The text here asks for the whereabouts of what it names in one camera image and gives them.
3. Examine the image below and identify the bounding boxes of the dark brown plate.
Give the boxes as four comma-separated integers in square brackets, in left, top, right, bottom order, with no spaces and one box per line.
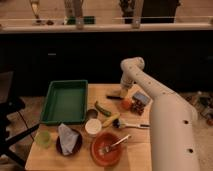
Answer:
[55,129,83,156]

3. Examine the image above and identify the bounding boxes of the orange bowl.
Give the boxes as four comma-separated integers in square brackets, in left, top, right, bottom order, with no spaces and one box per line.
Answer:
[90,131,123,167]

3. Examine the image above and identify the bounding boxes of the metal fork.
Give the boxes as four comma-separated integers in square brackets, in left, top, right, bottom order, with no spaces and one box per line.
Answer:
[99,134,131,155]

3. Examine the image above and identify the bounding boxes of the yellow banana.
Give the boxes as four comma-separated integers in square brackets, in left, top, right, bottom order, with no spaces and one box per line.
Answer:
[102,114,120,128]

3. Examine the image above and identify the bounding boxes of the green cucumber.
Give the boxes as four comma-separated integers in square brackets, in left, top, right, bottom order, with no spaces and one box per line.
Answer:
[94,101,111,117]

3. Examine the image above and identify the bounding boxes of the light green cup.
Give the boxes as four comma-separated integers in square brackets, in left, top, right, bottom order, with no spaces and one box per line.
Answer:
[35,131,51,148]

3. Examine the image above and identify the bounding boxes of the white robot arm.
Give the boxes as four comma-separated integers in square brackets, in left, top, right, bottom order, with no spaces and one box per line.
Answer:
[121,57,200,171]

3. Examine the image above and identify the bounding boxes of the orange tomato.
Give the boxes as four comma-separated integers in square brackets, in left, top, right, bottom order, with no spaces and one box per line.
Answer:
[121,98,132,110]

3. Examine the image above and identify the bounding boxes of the black white dish brush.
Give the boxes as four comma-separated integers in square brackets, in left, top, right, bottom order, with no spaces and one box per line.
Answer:
[113,119,148,129]

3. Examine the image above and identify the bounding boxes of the grey crumpled cloth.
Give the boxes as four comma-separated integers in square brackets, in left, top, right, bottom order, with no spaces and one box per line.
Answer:
[58,124,79,156]

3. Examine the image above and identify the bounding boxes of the green plastic tray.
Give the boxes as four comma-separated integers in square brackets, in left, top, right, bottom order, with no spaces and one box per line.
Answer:
[40,80,88,125]

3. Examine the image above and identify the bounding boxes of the black chair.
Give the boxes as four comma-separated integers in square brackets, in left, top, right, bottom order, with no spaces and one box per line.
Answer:
[0,69,41,168]

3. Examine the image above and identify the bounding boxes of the white cup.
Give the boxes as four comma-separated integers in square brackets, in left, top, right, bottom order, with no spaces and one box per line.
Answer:
[85,119,102,137]

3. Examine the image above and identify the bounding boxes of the black whiteboard eraser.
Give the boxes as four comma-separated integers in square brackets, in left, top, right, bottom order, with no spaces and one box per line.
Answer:
[106,88,128,99]

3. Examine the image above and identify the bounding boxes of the dark small can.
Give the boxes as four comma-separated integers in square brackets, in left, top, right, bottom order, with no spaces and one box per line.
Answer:
[86,109,98,120]

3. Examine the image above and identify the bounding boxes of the blue grey box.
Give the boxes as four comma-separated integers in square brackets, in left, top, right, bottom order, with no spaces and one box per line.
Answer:
[133,91,150,105]

